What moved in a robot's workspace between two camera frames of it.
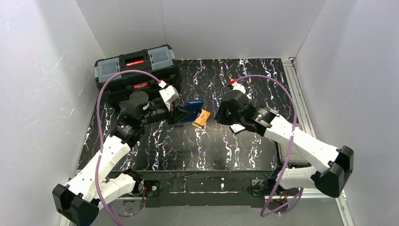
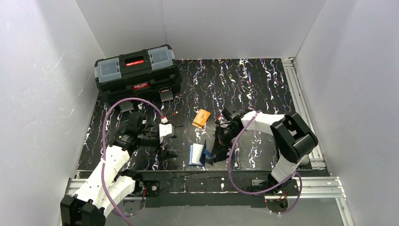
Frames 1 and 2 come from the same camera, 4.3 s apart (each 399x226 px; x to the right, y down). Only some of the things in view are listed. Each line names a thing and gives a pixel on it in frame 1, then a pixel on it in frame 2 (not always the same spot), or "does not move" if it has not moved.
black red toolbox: x=159 y=61 does not move
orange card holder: x=200 y=121 does not move
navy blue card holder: x=194 y=106 to x=196 y=156
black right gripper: x=220 y=112 to x=220 y=141
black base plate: x=205 y=189 does not move
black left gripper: x=174 y=115 to x=158 y=141
